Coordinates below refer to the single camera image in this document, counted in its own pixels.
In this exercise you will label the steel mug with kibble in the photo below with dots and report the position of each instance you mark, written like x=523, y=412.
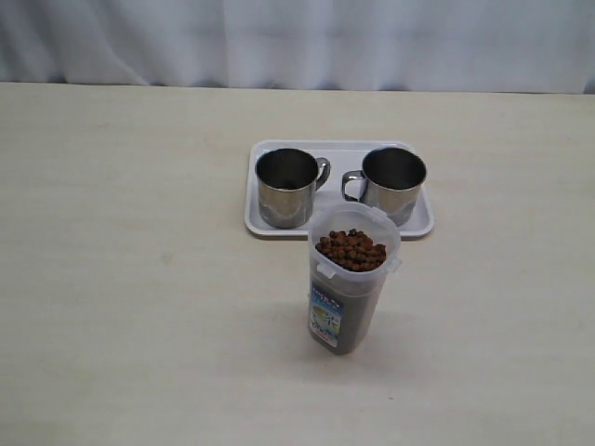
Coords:
x=389, y=179
x=288, y=179

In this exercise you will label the white curtain backdrop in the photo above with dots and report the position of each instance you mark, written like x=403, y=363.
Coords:
x=478, y=46

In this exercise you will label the white plastic tray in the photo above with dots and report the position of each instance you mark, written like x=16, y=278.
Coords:
x=344, y=155

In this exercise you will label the clear plastic pitcher with label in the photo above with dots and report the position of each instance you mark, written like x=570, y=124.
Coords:
x=352, y=250

